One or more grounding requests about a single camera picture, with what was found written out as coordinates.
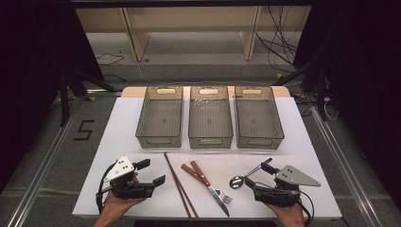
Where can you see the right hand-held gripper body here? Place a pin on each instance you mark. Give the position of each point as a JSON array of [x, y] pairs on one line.
[[277, 192]]

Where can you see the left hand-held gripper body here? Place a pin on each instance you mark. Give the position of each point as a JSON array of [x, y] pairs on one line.
[[126, 186]]

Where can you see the silver metal spoon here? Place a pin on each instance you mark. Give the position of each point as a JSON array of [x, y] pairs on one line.
[[237, 182]]

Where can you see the smoky clear plastic bin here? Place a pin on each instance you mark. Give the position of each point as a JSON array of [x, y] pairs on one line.
[[258, 121], [210, 121], [160, 119]]

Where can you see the person's left hand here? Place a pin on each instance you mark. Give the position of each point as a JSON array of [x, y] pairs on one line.
[[121, 205]]

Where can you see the person's right hand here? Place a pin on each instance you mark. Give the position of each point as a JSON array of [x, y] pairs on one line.
[[288, 216]]

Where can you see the white mat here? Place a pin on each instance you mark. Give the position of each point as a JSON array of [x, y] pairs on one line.
[[302, 142]]

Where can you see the black metal stand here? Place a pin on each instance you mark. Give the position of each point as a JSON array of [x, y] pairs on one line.
[[64, 94], [321, 88]]

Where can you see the dark curtain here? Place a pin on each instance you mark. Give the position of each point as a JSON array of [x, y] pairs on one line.
[[31, 63], [362, 63]]

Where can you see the light wooden bench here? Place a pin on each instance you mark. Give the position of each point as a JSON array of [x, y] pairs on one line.
[[189, 19]]

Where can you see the silver metal floor rail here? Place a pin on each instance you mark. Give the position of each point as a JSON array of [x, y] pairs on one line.
[[343, 164], [41, 176]]

